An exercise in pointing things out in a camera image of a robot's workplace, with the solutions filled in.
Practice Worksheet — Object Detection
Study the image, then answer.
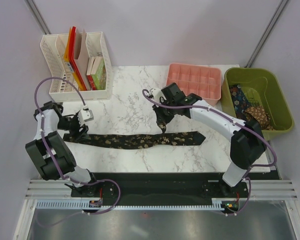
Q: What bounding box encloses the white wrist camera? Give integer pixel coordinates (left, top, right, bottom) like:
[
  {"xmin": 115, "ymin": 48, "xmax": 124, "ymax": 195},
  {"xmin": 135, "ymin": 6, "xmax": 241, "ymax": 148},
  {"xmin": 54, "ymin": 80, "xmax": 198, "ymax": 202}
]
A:
[
  {"xmin": 149, "ymin": 88, "xmax": 166, "ymax": 103},
  {"xmin": 78, "ymin": 108, "xmax": 94, "ymax": 125}
]

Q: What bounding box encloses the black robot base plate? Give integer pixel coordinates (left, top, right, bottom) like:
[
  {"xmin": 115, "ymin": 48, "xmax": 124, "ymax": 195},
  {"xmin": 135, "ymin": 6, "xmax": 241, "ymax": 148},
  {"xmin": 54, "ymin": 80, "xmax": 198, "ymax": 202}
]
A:
[{"xmin": 41, "ymin": 171, "xmax": 282, "ymax": 207}]

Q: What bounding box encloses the white plastic file rack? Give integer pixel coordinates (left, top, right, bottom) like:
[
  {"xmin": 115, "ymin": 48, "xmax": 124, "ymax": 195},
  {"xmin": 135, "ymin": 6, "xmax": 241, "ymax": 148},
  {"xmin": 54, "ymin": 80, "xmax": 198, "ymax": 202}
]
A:
[{"xmin": 40, "ymin": 27, "xmax": 114, "ymax": 103}]

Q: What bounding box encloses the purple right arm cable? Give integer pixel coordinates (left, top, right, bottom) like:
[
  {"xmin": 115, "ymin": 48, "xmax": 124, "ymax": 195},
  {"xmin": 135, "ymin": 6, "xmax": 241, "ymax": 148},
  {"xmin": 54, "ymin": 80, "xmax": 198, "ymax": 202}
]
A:
[{"xmin": 142, "ymin": 89, "xmax": 277, "ymax": 218}]

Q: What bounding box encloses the orange folder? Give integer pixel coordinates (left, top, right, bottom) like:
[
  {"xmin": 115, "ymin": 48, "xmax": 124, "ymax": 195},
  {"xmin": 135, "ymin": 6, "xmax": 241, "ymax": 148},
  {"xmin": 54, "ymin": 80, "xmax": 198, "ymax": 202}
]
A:
[{"xmin": 63, "ymin": 26, "xmax": 87, "ymax": 91}]

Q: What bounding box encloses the beige cardboard folder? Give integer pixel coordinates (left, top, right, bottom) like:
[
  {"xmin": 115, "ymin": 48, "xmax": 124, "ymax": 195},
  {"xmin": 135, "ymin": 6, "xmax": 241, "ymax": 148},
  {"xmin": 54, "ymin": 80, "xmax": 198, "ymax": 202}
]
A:
[{"xmin": 74, "ymin": 30, "xmax": 91, "ymax": 91}]

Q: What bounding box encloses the right aluminium corner post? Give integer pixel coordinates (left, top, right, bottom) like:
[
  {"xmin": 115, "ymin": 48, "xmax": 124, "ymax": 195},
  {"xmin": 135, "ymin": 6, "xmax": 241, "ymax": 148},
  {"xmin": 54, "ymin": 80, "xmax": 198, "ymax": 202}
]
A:
[{"xmin": 244, "ymin": 0, "xmax": 290, "ymax": 68}]

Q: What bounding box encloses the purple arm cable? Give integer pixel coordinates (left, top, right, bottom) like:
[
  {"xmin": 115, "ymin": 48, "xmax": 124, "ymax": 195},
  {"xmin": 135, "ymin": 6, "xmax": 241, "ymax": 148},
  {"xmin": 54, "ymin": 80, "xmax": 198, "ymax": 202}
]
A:
[
  {"xmin": 33, "ymin": 77, "xmax": 123, "ymax": 217},
  {"xmin": 142, "ymin": 89, "xmax": 277, "ymax": 218}
]

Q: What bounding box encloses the red book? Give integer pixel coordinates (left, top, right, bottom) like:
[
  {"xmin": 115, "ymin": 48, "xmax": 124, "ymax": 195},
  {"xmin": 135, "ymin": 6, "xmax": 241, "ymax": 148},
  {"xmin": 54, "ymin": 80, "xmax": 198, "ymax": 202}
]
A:
[{"xmin": 86, "ymin": 57, "xmax": 97, "ymax": 91}]

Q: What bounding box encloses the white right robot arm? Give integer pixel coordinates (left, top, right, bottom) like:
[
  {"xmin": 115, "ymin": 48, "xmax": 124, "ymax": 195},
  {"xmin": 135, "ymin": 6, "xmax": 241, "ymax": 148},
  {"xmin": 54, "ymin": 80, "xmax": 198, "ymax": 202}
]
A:
[{"xmin": 147, "ymin": 83, "xmax": 267, "ymax": 197}]

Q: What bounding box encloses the olive green plastic bin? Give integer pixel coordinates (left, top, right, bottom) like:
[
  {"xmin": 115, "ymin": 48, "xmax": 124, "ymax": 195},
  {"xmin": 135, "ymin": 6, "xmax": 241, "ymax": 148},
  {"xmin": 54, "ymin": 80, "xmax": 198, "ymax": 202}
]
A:
[{"xmin": 220, "ymin": 67, "xmax": 295, "ymax": 141}]

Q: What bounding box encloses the aluminium corner post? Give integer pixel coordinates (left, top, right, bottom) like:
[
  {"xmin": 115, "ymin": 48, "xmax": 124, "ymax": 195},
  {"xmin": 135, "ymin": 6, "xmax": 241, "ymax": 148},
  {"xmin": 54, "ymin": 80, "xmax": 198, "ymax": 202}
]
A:
[
  {"xmin": 244, "ymin": 0, "xmax": 290, "ymax": 68},
  {"xmin": 25, "ymin": 0, "xmax": 51, "ymax": 35}
]

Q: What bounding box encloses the green book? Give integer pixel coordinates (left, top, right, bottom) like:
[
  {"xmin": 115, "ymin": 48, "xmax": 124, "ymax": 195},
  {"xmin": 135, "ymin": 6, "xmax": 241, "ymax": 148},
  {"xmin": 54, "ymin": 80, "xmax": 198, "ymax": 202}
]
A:
[{"xmin": 91, "ymin": 56, "xmax": 107, "ymax": 90}]

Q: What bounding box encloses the red folder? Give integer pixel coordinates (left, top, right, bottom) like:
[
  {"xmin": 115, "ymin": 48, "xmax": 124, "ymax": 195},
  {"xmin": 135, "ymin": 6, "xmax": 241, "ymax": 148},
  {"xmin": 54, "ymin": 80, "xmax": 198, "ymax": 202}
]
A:
[{"xmin": 69, "ymin": 26, "xmax": 92, "ymax": 91}]

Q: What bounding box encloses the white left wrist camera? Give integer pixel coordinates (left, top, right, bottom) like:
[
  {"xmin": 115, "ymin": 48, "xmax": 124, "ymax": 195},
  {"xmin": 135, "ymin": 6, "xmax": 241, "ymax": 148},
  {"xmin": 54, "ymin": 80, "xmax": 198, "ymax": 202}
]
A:
[{"xmin": 78, "ymin": 108, "xmax": 94, "ymax": 125}]

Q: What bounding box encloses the aluminium frame rail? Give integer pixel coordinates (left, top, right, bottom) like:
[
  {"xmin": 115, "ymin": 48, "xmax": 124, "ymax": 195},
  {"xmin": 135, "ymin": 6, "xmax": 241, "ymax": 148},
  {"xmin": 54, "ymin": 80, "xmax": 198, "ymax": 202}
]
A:
[{"xmin": 26, "ymin": 179, "xmax": 297, "ymax": 201}]

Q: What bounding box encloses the navy floral tie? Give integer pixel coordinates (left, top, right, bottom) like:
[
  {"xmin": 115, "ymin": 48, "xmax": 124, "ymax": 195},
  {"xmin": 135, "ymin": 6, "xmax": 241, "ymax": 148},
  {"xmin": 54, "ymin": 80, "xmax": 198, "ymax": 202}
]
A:
[{"xmin": 229, "ymin": 84, "xmax": 252, "ymax": 120}]

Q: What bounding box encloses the pink divided organizer tray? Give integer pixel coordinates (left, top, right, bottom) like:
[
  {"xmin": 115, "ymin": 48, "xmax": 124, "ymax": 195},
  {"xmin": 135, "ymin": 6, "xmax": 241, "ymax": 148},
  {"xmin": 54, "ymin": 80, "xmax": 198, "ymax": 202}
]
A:
[{"xmin": 166, "ymin": 63, "xmax": 222, "ymax": 106}]

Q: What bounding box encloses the black gold floral tie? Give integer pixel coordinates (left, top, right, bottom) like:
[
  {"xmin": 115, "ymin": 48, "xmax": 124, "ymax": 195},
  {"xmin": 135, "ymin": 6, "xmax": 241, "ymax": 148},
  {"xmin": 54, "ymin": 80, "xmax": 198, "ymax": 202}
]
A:
[{"xmin": 64, "ymin": 131, "xmax": 206, "ymax": 150}]

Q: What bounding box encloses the slotted cable duct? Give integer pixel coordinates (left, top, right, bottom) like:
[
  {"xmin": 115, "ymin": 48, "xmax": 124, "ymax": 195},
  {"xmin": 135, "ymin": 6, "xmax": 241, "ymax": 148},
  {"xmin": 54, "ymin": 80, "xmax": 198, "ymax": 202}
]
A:
[{"xmin": 36, "ymin": 199, "xmax": 224, "ymax": 211}]

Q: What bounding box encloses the brown floral tie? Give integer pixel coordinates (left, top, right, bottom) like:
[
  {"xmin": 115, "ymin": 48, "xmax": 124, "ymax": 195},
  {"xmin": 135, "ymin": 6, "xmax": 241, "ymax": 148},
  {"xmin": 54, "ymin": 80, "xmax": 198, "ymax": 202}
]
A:
[{"xmin": 243, "ymin": 106, "xmax": 274, "ymax": 131}]

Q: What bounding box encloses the left aluminium corner post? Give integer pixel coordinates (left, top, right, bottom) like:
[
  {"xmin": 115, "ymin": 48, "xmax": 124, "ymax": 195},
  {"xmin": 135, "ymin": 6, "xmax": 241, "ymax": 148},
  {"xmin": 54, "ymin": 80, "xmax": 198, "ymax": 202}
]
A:
[{"xmin": 25, "ymin": 0, "xmax": 51, "ymax": 35}]

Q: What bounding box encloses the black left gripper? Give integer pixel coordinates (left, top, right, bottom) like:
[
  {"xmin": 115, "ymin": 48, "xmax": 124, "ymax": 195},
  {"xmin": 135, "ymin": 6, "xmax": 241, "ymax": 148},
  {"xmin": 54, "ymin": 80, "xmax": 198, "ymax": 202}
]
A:
[{"xmin": 56, "ymin": 113, "xmax": 90, "ymax": 142}]

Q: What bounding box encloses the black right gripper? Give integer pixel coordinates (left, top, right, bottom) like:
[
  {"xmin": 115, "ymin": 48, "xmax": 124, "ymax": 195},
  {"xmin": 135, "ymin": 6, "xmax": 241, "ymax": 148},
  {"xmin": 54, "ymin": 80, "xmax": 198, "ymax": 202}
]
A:
[{"xmin": 152, "ymin": 98, "xmax": 177, "ymax": 125}]

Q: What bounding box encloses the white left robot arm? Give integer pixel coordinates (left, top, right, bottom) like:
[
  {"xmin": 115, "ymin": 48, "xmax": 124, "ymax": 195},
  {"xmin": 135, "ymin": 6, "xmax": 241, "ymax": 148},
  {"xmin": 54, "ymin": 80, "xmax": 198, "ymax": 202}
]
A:
[{"xmin": 25, "ymin": 101, "xmax": 100, "ymax": 197}]

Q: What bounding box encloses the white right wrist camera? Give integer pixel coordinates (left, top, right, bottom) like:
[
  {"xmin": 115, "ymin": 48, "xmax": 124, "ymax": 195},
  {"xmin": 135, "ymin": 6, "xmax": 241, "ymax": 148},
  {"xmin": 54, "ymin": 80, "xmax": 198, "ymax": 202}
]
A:
[{"xmin": 149, "ymin": 88, "xmax": 166, "ymax": 103}]

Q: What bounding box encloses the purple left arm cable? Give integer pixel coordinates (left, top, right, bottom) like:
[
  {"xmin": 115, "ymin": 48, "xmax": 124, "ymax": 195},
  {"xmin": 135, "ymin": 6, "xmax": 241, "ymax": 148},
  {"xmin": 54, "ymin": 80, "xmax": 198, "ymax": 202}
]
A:
[{"xmin": 33, "ymin": 77, "xmax": 123, "ymax": 217}]

